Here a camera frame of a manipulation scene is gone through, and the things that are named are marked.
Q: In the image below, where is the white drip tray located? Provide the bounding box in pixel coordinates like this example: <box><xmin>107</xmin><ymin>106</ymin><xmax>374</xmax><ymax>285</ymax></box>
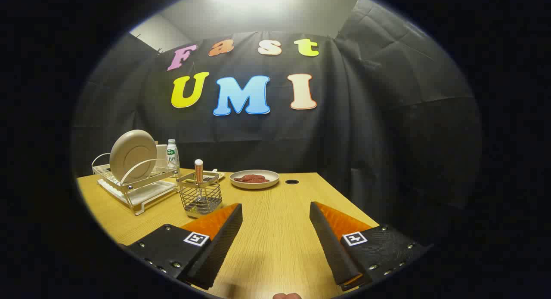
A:
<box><xmin>98</xmin><ymin>179</ymin><xmax>178</xmax><ymax>207</ymax></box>

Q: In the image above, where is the spoon with checked handle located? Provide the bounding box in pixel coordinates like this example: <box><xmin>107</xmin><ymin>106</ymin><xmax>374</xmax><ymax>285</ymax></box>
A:
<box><xmin>195</xmin><ymin>159</ymin><xmax>207</xmax><ymax>205</ymax></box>

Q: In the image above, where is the small plastic drink bottle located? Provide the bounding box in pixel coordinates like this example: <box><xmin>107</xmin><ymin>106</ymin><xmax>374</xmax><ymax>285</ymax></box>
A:
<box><xmin>166</xmin><ymin>139</ymin><xmax>180</xmax><ymax>173</ymax></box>

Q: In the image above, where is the black backdrop cloth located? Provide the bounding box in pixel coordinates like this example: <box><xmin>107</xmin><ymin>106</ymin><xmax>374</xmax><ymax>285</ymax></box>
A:
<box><xmin>71</xmin><ymin>0</ymin><xmax>483</xmax><ymax>248</ymax></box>

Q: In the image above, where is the white divided snack tray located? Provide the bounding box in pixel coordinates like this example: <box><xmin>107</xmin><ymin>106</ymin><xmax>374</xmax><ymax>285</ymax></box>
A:
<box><xmin>183</xmin><ymin>170</ymin><xmax>226</xmax><ymax>182</ymax></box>

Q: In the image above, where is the white toaster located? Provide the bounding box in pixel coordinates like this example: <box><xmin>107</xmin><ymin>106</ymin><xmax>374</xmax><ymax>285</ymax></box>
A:
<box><xmin>155</xmin><ymin>144</ymin><xmax>169</xmax><ymax>168</ymax></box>

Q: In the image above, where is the white wire dish rack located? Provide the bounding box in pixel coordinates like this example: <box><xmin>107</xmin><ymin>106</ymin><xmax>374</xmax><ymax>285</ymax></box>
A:
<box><xmin>91</xmin><ymin>152</ymin><xmax>181</xmax><ymax>216</ymax></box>

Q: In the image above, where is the beige plate with meat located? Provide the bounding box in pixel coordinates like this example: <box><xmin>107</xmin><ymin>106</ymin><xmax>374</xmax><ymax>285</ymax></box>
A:
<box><xmin>229</xmin><ymin>170</ymin><xmax>280</xmax><ymax>190</ymax></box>

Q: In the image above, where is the metal wire basket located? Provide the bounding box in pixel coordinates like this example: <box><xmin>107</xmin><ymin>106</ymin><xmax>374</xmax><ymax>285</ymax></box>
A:
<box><xmin>176</xmin><ymin>171</ymin><xmax>223</xmax><ymax>219</ymax></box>

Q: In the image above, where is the beige round plate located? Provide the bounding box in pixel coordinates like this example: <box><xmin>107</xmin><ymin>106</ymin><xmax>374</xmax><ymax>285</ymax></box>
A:
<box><xmin>109</xmin><ymin>129</ymin><xmax>158</xmax><ymax>184</ymax></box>

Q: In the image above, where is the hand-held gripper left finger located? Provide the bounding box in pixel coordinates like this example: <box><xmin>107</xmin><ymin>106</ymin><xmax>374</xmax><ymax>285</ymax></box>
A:
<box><xmin>125</xmin><ymin>203</ymin><xmax>243</xmax><ymax>291</ymax></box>

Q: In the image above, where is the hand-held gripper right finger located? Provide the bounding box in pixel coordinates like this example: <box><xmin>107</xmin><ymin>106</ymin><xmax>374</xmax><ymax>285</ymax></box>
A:
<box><xmin>309</xmin><ymin>201</ymin><xmax>431</xmax><ymax>292</ymax></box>

